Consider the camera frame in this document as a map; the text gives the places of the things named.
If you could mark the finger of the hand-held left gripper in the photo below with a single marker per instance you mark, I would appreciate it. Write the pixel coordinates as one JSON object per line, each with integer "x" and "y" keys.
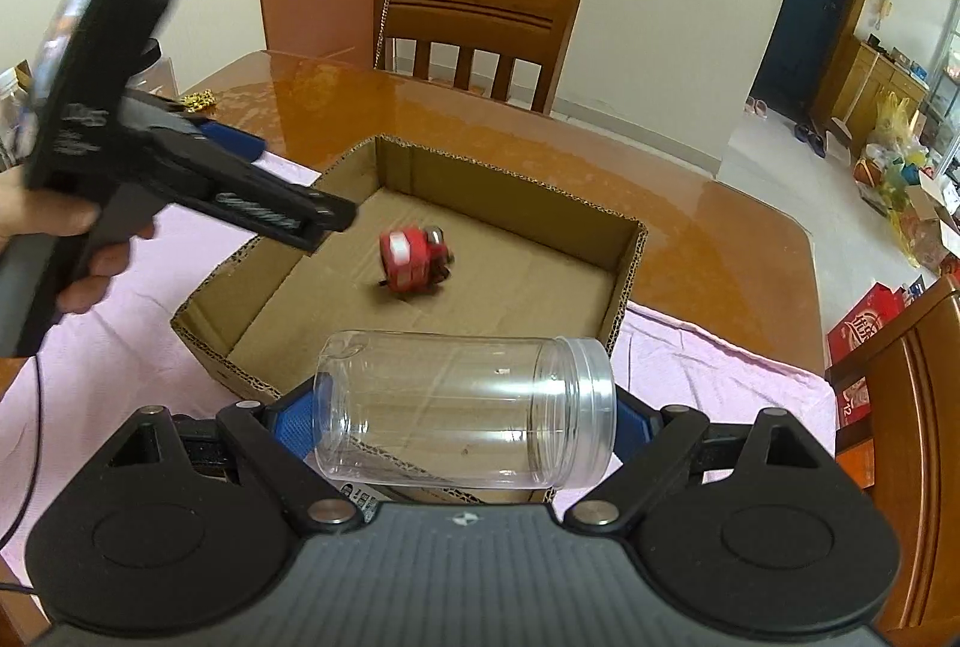
{"x": 285, "y": 216}
{"x": 232, "y": 138}

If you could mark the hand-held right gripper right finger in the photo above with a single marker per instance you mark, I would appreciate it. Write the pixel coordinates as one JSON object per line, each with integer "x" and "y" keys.
{"x": 631, "y": 428}

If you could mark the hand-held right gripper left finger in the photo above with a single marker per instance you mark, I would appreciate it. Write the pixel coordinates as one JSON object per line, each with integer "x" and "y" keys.
{"x": 296, "y": 423}

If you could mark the red toy car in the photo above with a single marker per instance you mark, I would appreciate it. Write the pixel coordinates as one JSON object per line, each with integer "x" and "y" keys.
{"x": 409, "y": 257}

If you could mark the clear plastic jar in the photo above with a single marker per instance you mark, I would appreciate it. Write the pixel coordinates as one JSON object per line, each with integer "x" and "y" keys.
{"x": 450, "y": 407}

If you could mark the cardboard box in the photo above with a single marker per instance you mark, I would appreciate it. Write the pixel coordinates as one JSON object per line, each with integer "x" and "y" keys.
{"x": 525, "y": 272}
{"x": 934, "y": 201}

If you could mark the person's left hand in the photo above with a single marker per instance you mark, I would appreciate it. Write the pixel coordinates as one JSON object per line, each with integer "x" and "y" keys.
{"x": 45, "y": 208}

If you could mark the pink cloth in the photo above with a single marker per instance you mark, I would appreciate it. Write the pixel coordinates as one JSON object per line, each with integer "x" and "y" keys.
{"x": 112, "y": 377}

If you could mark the red gift box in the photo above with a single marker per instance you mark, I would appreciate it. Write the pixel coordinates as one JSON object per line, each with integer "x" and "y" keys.
{"x": 862, "y": 324}

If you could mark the wooden chair with slatted back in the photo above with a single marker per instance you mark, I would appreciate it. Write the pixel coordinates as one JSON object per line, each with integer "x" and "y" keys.
{"x": 480, "y": 9}

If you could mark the dark slippers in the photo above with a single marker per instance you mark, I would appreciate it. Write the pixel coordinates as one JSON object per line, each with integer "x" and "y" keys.
{"x": 810, "y": 138}

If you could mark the pink slippers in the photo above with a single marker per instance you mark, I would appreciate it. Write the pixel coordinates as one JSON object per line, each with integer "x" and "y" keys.
{"x": 757, "y": 107}

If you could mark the cardboard box on floor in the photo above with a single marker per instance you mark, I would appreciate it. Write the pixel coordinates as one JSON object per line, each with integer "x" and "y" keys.
{"x": 934, "y": 201}

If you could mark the wooden cabinet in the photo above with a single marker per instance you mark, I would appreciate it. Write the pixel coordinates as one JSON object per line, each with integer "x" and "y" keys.
{"x": 855, "y": 84}

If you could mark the wall phone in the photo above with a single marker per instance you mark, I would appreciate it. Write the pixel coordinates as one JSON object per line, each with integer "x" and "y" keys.
{"x": 883, "y": 9}

